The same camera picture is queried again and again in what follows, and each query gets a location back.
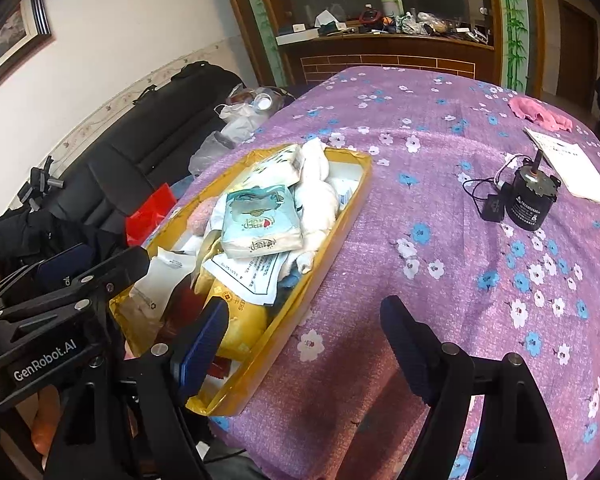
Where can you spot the black motor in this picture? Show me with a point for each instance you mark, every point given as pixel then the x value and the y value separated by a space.
pixel 532 193

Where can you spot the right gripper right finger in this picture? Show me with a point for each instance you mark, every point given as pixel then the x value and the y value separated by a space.
pixel 417 349

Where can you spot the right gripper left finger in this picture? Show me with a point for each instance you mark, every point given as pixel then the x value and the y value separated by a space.
pixel 195 348

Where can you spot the purple floral tablecloth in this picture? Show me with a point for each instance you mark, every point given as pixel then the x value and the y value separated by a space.
pixel 335 404

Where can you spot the black power adapter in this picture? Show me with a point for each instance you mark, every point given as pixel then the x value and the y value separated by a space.
pixel 493 209

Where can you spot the white towel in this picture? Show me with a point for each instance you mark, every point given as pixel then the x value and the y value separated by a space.
pixel 317 202

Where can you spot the red plastic bag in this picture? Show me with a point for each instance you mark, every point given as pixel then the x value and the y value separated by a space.
pixel 141 224

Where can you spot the yellow taped foam box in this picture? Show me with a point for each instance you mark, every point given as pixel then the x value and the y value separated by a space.
pixel 271 281

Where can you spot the clear plastic bag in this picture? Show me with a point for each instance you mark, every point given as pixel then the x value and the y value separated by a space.
pixel 244 111

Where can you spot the wooden cabinet with mirror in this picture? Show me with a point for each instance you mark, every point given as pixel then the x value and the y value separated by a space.
pixel 307 41

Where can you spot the wet wipes pack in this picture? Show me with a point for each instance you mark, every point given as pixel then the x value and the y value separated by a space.
pixel 260 222

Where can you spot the black sofa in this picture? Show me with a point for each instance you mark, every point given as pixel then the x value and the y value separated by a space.
pixel 149 146

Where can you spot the framed wall picture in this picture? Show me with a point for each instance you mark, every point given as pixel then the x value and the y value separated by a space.
pixel 25 30

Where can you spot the white paper sheet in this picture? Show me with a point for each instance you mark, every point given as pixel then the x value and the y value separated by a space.
pixel 572 165

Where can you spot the white jug on cabinet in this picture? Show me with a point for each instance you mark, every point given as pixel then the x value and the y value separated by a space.
pixel 392 8

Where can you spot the pink plush toy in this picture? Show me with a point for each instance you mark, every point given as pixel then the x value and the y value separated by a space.
pixel 198 221

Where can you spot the pink cloth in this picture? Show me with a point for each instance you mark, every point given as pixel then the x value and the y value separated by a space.
pixel 534 111

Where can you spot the person left hand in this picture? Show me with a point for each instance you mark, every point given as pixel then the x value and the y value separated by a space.
pixel 41 413

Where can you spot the white mailer pouch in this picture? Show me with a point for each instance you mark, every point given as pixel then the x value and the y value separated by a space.
pixel 140 311

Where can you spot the red foil snack packet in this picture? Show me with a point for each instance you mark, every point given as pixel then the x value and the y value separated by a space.
pixel 221 368

